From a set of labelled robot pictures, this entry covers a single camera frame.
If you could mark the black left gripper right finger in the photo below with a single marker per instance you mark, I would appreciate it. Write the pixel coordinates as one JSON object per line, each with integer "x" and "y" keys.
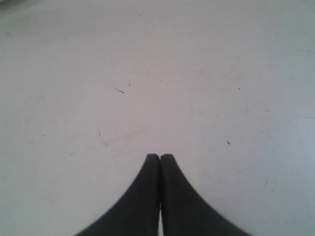
{"x": 184, "y": 212}

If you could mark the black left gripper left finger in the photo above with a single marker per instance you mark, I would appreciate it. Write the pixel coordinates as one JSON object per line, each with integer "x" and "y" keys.
{"x": 136, "y": 213}

